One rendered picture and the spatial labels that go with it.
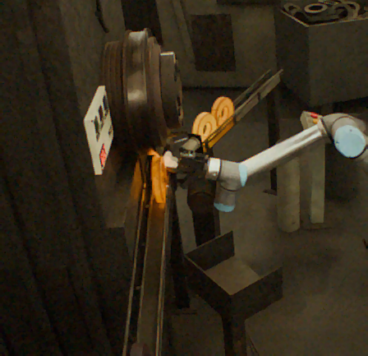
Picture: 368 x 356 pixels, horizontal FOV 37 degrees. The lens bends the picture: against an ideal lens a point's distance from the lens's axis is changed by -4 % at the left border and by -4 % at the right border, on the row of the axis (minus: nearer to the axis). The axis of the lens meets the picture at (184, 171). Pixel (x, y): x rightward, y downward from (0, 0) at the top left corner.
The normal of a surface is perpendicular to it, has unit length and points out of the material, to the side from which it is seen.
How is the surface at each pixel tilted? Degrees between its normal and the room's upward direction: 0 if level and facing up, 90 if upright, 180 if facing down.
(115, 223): 0
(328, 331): 0
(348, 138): 84
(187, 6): 90
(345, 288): 0
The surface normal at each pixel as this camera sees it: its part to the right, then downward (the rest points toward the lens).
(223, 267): -0.07, -0.82
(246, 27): -0.27, 0.51
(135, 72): -0.10, -0.15
